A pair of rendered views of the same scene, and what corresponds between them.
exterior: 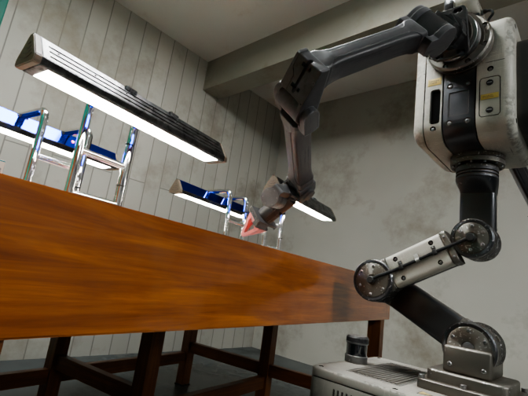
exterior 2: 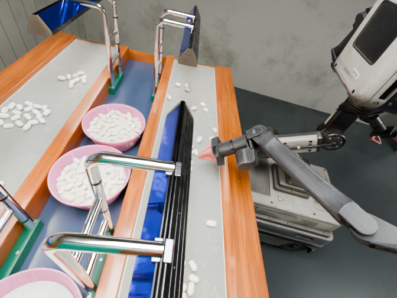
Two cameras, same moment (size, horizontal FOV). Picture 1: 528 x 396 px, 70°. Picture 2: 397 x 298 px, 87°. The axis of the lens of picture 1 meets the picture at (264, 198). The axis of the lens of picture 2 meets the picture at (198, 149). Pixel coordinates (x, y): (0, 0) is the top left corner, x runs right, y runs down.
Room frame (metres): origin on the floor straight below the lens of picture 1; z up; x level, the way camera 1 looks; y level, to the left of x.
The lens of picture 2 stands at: (0.82, 0.44, 1.44)
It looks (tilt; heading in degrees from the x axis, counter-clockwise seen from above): 46 degrees down; 316
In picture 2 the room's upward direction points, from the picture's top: 16 degrees clockwise
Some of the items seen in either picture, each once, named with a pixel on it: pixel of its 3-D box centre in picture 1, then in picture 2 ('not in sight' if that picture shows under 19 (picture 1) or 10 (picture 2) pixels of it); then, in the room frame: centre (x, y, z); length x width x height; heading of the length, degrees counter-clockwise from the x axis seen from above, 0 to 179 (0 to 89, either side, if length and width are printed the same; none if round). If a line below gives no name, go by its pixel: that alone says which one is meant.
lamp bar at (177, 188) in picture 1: (215, 200); (73, 3); (2.07, 0.27, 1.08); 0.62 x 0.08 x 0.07; 146
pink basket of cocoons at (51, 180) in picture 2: not in sight; (93, 179); (1.33, 0.42, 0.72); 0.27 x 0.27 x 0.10
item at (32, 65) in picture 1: (147, 114); (167, 214); (0.95, 0.34, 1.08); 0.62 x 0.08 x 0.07; 146
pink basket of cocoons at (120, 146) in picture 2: not in sight; (116, 129); (1.56, 0.27, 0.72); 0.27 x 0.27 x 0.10
